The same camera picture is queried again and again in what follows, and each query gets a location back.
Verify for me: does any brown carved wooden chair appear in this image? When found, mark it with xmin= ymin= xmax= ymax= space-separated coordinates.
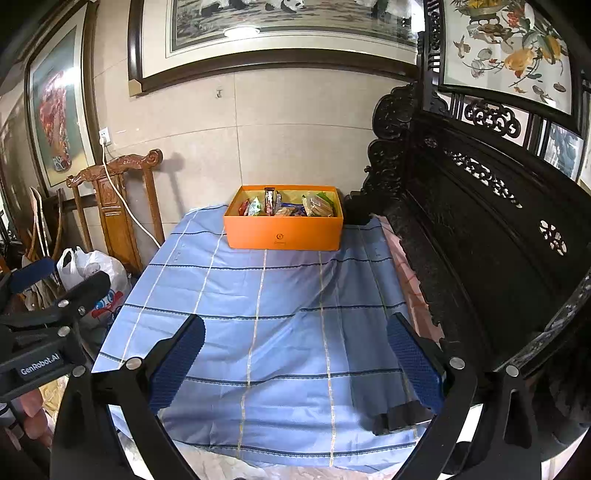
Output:
xmin=66 ymin=149 xmax=164 ymax=276

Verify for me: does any framed bird flower panel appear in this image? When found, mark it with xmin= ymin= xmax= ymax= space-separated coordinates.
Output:
xmin=442 ymin=0 xmax=572 ymax=115

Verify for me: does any pale green snack packet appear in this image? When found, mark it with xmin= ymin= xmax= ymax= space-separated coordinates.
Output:
xmin=247 ymin=197 xmax=266 ymax=216

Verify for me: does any dark carved wooden bench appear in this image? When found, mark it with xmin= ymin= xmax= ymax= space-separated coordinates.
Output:
xmin=345 ymin=1 xmax=590 ymax=459

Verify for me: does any framed red flower painting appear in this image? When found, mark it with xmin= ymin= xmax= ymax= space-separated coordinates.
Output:
xmin=24 ymin=1 xmax=99 ymax=195

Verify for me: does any pink floral cloth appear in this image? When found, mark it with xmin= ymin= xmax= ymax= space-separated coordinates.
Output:
xmin=376 ymin=215 xmax=444 ymax=343

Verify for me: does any brown biscuit clear packet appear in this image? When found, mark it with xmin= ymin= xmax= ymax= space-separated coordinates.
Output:
xmin=303 ymin=192 xmax=335 ymax=217

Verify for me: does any orange noodle snack packet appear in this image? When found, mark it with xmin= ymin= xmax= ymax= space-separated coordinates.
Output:
xmin=238 ymin=198 xmax=252 ymax=216

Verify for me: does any white wall socket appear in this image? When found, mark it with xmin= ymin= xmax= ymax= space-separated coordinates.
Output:
xmin=99 ymin=127 xmax=111 ymax=147

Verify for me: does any white plastic bag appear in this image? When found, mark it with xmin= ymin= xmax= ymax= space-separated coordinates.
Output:
xmin=55 ymin=246 xmax=133 ymax=324

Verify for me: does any white power cable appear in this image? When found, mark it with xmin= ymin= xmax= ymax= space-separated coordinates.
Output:
xmin=101 ymin=140 xmax=164 ymax=250

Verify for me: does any large framed landscape painting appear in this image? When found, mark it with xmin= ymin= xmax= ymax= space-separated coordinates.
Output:
xmin=127 ymin=1 xmax=425 ymax=97

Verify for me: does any blue checked tablecloth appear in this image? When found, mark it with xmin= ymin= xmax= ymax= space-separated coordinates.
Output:
xmin=94 ymin=206 xmax=424 ymax=473

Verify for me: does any orange cardboard box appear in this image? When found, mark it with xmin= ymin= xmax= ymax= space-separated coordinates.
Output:
xmin=223 ymin=184 xmax=344 ymax=251

